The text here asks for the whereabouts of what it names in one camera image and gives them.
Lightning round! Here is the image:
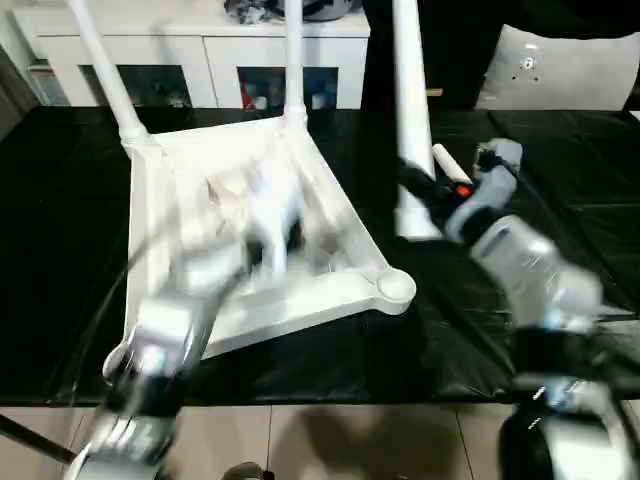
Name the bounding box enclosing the white plastic table leg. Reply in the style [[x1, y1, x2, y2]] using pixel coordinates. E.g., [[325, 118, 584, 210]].
[[390, 0, 446, 242], [280, 0, 311, 127], [66, 0, 152, 152], [430, 142, 473, 188]]

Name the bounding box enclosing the black work mat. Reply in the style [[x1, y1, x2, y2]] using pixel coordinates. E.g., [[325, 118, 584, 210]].
[[0, 103, 640, 407]]

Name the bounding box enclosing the grey cushion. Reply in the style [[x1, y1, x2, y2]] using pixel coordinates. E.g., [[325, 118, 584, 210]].
[[473, 22, 640, 113]]

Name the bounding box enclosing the white sideboard with glass doors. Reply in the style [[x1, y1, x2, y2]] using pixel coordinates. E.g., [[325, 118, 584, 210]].
[[11, 0, 373, 111]]

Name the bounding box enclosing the grey-brown curtain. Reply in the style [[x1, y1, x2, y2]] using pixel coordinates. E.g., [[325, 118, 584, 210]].
[[0, 43, 40, 142]]

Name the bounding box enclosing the dark clutter pile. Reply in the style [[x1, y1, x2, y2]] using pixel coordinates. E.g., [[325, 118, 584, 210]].
[[222, 0, 282, 26]]

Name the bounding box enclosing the white plastic table top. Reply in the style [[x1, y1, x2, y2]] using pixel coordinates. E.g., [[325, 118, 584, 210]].
[[101, 116, 418, 382]]

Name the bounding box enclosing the grey rounded bag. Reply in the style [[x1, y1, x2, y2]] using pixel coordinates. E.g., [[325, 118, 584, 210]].
[[298, 0, 365, 22]]

